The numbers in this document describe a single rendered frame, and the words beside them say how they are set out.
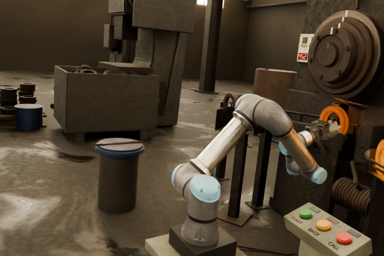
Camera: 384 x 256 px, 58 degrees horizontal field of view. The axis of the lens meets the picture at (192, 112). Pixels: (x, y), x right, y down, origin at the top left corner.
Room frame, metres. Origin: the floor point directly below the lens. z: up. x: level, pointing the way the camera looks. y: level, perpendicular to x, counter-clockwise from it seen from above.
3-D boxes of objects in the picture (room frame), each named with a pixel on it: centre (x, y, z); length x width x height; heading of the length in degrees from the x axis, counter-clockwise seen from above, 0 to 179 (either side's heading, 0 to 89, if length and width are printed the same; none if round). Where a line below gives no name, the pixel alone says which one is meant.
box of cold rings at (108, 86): (4.07, 1.04, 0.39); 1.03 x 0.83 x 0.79; 120
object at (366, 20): (1.91, -0.78, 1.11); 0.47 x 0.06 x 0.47; 26
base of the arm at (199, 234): (1.27, -0.08, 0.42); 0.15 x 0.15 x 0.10
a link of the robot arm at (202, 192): (1.27, -0.07, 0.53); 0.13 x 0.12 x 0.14; 28
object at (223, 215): (2.20, -0.32, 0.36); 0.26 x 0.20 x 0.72; 61
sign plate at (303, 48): (2.26, -0.73, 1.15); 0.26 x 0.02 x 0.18; 26
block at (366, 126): (1.70, -0.90, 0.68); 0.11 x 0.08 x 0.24; 116
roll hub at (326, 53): (1.86, -0.70, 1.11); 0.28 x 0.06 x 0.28; 26
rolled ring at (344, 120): (1.91, -0.79, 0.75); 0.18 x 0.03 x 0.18; 25
